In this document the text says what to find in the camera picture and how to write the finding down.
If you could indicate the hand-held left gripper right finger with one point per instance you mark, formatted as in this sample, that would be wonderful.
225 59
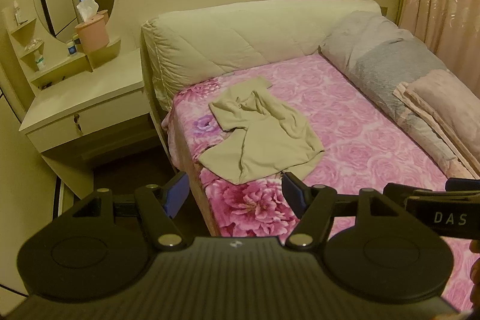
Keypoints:
294 197

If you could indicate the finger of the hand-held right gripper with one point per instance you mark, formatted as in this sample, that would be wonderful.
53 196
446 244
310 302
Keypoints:
408 190
463 184

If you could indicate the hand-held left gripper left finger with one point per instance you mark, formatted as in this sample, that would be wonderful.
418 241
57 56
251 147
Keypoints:
176 194

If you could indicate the beige t-shirt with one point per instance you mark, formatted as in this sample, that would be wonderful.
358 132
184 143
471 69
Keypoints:
270 140

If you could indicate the tan bed base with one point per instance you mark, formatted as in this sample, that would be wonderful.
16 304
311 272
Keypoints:
204 207

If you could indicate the pink folded blanket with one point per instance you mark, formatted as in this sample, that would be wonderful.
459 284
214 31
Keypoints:
450 102

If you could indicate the pink floral bed sheet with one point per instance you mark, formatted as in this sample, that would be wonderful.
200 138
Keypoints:
356 125

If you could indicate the cream dressing table drawer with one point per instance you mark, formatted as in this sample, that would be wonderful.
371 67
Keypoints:
112 121

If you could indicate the drawer key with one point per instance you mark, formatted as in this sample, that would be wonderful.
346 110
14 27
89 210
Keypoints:
78 123

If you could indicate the grey quilt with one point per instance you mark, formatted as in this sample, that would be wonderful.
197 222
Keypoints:
386 65

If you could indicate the cream dressing table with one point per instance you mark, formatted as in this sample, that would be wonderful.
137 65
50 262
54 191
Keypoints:
93 87

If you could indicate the cream padded headboard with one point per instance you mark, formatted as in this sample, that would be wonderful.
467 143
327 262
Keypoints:
243 39

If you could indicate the pink round tissue box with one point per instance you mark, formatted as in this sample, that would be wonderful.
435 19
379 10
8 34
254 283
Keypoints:
92 37

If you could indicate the small blue label jar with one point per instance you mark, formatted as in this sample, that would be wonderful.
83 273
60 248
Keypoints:
72 48

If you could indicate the white bottle green label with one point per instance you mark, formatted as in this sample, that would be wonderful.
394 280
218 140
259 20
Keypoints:
39 61

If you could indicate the white tissue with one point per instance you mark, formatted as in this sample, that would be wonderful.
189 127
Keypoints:
87 9

